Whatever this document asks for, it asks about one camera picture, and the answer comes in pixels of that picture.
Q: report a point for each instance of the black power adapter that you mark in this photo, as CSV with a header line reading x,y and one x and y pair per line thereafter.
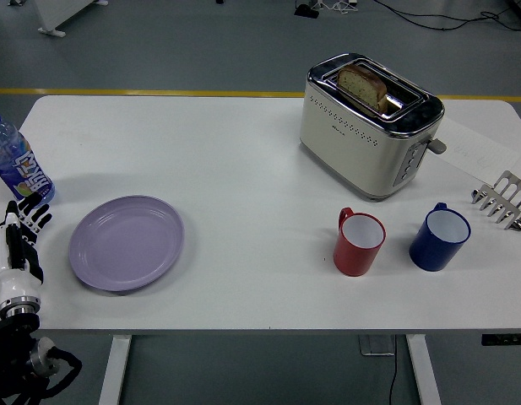
x,y
306,11

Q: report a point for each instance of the metal toast rack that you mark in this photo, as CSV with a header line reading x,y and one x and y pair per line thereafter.
x,y
507,196

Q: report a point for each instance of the black table control panel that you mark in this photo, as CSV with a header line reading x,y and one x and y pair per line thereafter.
x,y
505,339

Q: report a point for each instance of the white furniture base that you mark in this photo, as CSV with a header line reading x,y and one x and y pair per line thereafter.
x,y
53,14

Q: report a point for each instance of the cream and chrome toaster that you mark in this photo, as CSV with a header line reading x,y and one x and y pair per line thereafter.
x,y
348,147

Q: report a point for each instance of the red mug white inside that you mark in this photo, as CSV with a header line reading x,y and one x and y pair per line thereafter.
x,y
353,259

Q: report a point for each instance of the grey bracket under table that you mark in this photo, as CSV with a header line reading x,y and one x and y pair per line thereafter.
x,y
376,346

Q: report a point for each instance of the blue drink bottle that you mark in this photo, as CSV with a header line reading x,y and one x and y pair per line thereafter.
x,y
19,169

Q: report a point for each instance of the brown bread slice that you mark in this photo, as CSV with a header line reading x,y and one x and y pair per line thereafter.
x,y
361,86

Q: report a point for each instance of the purple round plate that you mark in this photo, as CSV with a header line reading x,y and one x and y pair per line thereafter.
x,y
125,244

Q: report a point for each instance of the white paper sheet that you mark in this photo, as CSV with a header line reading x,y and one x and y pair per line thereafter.
x,y
475,147

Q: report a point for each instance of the blue mug white inside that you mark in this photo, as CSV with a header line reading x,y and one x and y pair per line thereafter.
x,y
431,255

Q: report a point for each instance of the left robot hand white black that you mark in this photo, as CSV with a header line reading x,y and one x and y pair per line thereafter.
x,y
15,282

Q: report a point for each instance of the white table leg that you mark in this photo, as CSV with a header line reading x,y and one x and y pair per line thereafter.
x,y
114,371
424,371

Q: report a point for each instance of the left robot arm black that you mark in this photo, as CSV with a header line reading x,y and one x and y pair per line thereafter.
x,y
11,350

